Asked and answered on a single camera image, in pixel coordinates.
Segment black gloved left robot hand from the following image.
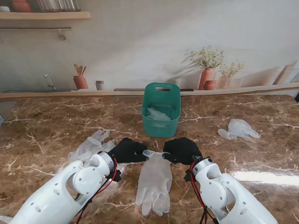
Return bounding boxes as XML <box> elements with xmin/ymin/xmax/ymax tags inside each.
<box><xmin>109</xmin><ymin>137</ymin><xmax>148</xmax><ymax>164</ymax></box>

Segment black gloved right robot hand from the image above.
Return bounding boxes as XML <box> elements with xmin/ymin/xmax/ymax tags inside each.
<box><xmin>163</xmin><ymin>137</ymin><xmax>203</xmax><ymax>165</ymax></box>

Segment green plastic basket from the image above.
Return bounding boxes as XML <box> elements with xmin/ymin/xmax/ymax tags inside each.
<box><xmin>142</xmin><ymin>83</ymin><xmax>182</xmax><ymax>139</ymax></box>

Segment red black left arm cables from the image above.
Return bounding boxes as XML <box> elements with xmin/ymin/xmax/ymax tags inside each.
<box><xmin>74</xmin><ymin>156</ymin><xmax>119</xmax><ymax>224</ymax></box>

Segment red black arm cables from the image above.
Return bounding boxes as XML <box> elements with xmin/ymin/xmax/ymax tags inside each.
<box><xmin>189</xmin><ymin>162</ymin><xmax>219</xmax><ymax>224</ymax></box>
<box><xmin>74</xmin><ymin>156</ymin><xmax>119</xmax><ymax>224</ymax></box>

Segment red black right arm cables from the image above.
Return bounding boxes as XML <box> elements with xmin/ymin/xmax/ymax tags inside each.
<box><xmin>189</xmin><ymin>162</ymin><xmax>219</xmax><ymax>224</ymax></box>

